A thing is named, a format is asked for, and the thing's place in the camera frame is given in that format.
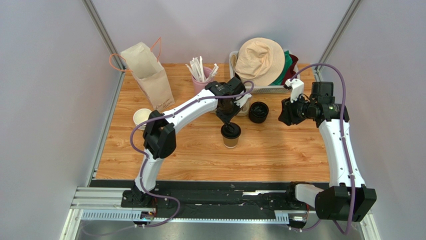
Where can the wrapped white straws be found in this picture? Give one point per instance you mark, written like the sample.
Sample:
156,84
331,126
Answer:
196,68

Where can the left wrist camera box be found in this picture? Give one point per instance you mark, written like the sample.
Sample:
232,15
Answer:
241,100

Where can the pink straw holder cup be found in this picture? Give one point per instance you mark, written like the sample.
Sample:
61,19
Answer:
197,85

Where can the dark red cloth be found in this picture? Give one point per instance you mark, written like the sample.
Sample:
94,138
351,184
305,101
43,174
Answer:
291,70

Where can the single paper cup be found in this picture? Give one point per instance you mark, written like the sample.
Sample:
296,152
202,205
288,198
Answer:
230,141

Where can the beige bucket hat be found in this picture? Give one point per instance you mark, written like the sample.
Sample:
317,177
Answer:
260,60

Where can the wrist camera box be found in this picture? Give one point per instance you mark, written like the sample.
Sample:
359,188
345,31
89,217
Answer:
241,100
297,88

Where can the green cloth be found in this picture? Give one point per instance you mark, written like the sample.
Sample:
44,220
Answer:
288,63

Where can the white plastic basket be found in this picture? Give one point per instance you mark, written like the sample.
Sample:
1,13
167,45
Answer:
271,89

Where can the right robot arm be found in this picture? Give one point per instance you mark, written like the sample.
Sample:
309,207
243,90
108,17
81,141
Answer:
347,198

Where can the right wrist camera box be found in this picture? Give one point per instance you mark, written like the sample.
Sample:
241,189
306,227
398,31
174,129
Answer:
297,88

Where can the stack of black lids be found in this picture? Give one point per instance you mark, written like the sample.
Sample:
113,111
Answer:
258,112

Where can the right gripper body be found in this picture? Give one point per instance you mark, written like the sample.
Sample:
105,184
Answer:
287,112

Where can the black coffee cup lid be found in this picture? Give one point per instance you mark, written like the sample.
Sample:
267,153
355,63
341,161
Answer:
230,130

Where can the white paper takeout bag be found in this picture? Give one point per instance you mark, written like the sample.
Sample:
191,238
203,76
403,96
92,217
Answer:
143,63

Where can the cardboard cup carrier tray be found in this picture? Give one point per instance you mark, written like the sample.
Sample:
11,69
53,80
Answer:
243,112

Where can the stack of paper cups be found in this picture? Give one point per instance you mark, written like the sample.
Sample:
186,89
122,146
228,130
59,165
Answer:
141,116

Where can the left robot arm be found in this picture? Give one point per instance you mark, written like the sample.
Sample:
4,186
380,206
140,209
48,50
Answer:
161,130

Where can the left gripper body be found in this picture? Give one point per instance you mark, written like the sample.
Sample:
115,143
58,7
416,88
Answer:
226,115

